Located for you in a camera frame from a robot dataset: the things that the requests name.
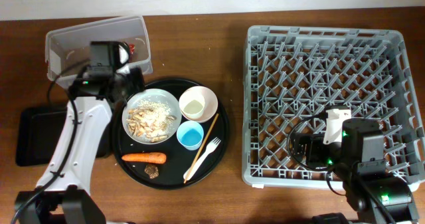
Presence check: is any wooden chopstick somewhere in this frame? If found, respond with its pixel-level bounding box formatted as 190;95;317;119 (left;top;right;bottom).
183;113;219;184

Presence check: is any grey dishwasher rack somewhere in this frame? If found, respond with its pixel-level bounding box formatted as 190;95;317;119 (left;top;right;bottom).
242;25;424;190

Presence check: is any pink bowl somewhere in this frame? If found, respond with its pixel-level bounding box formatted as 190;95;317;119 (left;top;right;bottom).
179;86;218;123

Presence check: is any blue cup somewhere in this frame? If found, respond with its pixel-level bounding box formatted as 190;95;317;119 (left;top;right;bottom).
177;121;204;151

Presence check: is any grey plate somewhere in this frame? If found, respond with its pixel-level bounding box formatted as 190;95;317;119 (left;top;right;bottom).
122;88;182;145

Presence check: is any white plastic fork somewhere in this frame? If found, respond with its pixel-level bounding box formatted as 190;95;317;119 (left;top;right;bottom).
183;138;221;181

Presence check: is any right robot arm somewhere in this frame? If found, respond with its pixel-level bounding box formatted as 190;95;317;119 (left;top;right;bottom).
287;106;419;223

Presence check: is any brown walnut shell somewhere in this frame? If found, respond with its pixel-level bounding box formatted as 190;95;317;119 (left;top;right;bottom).
144;164;159;179

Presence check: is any black rectangular tray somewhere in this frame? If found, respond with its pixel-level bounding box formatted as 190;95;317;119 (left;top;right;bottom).
15;98;113;167

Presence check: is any red snack wrapper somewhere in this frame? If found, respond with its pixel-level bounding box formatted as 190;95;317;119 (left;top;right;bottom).
128;44;135;55

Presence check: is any black round tray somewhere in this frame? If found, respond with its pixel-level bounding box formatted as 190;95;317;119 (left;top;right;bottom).
112;77;231;191

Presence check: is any peanut shells and rice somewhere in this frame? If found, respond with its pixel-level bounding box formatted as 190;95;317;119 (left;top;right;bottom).
123;100;178;144

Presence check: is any orange carrot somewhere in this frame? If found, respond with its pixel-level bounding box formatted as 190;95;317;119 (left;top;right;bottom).
122;152;167;164

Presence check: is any clear plastic bin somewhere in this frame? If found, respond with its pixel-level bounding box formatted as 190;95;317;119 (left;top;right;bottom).
44;15;154;91

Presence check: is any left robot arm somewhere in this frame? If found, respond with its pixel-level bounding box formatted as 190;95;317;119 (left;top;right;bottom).
11;41;144;223

